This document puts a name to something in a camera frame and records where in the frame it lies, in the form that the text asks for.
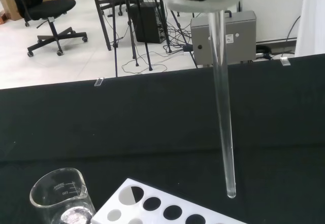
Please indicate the black office chair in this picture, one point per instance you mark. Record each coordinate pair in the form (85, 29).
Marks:
(56, 5)

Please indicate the black computer tower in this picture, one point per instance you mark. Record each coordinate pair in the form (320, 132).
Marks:
(149, 23)

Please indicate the grey metal cabinet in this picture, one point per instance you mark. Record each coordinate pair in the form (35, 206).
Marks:
(241, 46)

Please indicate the clear glass beaker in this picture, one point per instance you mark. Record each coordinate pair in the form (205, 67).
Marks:
(61, 203)

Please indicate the clear cloth clip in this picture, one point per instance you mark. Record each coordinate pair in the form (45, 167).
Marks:
(285, 62)
(99, 81)

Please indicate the white test tube rack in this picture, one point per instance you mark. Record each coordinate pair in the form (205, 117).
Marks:
(149, 216)

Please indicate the black bench cloth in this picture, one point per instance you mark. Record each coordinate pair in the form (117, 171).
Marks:
(152, 120)

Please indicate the black power adapter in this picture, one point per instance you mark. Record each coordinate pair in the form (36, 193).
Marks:
(188, 48)

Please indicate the black tripod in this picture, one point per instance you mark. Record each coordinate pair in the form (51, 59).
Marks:
(114, 31)
(182, 37)

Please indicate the brown cardboard box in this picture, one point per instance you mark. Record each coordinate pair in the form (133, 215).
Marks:
(10, 8)

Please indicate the black metal frame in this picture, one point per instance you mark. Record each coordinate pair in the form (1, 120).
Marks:
(100, 15)

